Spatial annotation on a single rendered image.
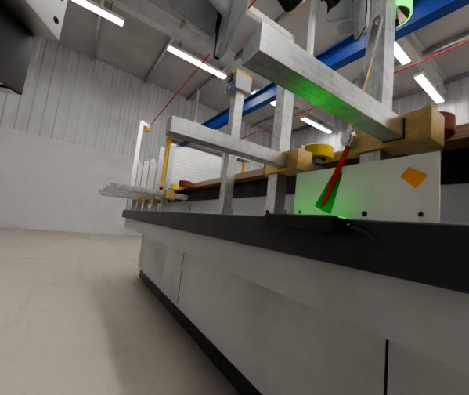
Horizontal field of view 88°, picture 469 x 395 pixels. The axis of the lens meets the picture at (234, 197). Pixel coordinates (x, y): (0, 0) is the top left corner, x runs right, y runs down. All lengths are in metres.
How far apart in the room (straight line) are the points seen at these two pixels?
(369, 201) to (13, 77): 0.55
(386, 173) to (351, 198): 0.07
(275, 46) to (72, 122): 8.06
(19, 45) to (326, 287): 0.62
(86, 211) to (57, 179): 1.09
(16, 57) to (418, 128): 0.57
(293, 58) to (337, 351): 0.70
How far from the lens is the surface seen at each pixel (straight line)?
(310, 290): 0.56
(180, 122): 0.47
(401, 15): 0.68
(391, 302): 0.47
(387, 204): 0.45
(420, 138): 0.45
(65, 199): 7.92
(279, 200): 0.63
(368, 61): 0.50
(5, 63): 0.45
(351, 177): 0.48
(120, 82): 8.86
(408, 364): 0.71
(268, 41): 0.27
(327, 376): 0.84
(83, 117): 8.31
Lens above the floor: 0.67
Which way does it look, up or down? 7 degrees up
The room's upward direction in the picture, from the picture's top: 6 degrees clockwise
